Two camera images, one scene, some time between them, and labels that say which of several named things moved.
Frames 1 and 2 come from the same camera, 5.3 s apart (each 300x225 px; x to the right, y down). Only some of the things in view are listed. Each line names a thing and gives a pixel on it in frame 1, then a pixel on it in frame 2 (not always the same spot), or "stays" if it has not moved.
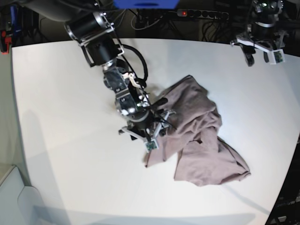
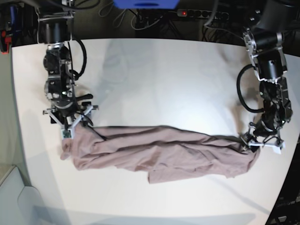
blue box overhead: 147,4 stays
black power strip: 220,15 stays
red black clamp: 4,41 stays
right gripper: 275,48 -> 259,134
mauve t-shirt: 203,158 -> 163,154
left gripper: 147,123 -> 67,110
